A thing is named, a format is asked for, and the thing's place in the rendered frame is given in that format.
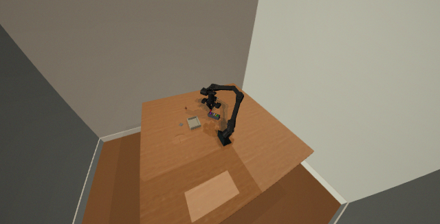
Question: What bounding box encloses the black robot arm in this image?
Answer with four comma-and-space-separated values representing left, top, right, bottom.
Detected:
200, 84, 244, 140

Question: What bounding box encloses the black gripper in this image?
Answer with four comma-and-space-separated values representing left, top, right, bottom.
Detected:
201, 97, 221, 110

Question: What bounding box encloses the beige shallow tray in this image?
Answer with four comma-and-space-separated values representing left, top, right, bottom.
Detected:
187, 116, 201, 130

